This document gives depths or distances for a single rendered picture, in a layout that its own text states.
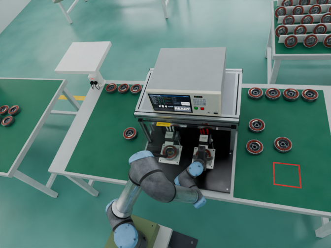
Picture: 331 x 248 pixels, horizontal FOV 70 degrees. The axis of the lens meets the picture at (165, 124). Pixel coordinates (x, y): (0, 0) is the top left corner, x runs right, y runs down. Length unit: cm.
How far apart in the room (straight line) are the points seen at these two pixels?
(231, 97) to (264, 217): 124
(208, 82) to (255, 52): 228
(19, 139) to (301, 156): 231
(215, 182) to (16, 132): 188
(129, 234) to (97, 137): 100
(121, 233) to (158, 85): 83
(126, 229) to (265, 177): 93
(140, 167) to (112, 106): 125
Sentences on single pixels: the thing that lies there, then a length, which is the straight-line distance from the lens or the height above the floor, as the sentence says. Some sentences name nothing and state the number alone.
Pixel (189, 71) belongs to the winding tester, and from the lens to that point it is 147.
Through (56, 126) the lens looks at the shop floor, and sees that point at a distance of 352.
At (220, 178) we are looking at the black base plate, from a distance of 166.
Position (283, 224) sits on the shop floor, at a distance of 243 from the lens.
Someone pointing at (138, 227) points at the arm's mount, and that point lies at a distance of 157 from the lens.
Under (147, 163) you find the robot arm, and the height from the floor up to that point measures 140.
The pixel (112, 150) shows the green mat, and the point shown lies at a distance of 195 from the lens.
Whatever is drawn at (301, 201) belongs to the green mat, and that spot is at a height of 75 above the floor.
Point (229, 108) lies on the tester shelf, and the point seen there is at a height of 111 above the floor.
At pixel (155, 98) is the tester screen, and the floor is 125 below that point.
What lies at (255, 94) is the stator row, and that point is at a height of 78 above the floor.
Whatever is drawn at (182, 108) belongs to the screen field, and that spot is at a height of 117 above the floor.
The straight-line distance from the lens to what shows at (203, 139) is 162.
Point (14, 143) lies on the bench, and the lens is 255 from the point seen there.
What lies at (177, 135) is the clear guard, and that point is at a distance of 149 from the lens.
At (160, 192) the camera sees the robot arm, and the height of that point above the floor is 136.
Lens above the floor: 232
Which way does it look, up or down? 54 degrees down
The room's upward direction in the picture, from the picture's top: 19 degrees counter-clockwise
